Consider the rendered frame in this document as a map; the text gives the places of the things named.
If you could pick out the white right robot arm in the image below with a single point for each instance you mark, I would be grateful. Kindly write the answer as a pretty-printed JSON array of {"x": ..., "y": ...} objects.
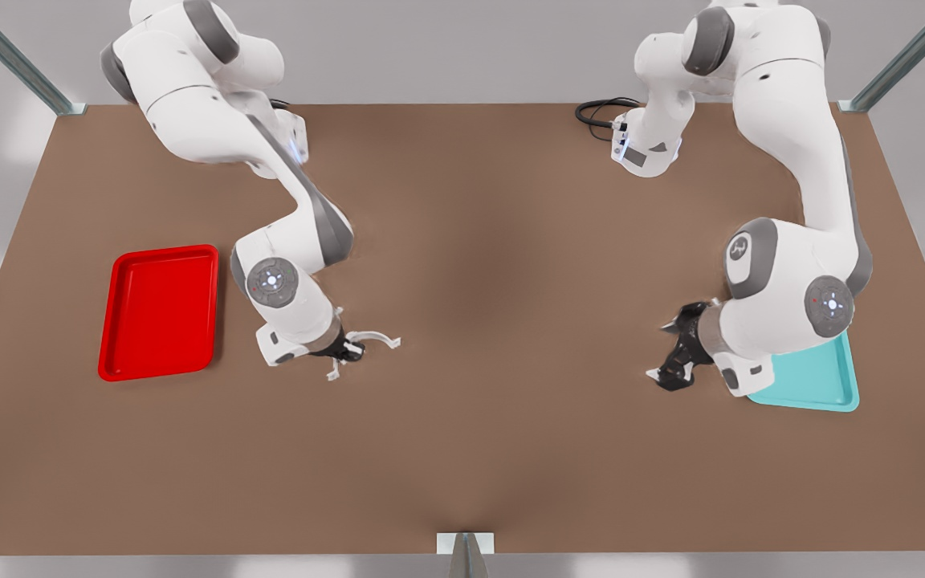
[{"x": 189, "y": 104}]

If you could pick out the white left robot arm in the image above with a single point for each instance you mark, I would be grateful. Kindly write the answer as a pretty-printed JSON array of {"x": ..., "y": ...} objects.
[{"x": 792, "y": 120}]

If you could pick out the teal rectangular tray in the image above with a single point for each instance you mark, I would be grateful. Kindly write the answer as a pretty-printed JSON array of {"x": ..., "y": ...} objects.
[{"x": 820, "y": 381}]

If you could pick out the red rectangular tray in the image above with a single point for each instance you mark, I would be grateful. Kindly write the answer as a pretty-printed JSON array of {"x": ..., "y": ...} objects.
[{"x": 159, "y": 313}]

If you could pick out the silver frame post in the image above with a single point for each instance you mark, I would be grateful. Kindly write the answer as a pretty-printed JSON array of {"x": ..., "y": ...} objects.
[
  {"x": 466, "y": 554},
  {"x": 13, "y": 58},
  {"x": 904, "y": 58}
]

